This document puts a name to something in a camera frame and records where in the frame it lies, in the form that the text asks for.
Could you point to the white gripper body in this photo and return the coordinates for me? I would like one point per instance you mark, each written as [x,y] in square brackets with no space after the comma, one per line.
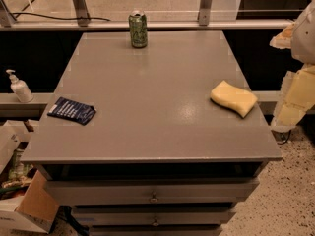
[304,38]

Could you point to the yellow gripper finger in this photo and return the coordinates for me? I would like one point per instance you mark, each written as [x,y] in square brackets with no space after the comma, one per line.
[283,39]
[297,96]

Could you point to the yellow sponge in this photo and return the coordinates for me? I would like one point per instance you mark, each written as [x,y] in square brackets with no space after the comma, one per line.
[237,99]

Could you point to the blue rxbar wrapper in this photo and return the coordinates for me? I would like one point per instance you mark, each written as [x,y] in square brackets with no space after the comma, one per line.
[71,110]

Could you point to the green soda can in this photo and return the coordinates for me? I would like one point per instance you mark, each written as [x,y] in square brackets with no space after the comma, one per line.
[138,29]

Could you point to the grey drawer cabinet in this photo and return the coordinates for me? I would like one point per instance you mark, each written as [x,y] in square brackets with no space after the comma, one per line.
[155,130]

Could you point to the top drawer knob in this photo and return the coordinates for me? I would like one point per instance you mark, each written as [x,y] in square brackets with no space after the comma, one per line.
[153,198]

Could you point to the drawer knob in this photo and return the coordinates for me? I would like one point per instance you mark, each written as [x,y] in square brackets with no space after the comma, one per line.
[155,222]
[153,198]

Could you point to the white pump bottle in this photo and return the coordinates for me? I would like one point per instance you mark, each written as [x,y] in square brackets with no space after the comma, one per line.
[19,88]

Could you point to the cardboard box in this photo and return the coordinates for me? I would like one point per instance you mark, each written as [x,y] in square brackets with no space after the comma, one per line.
[24,204]

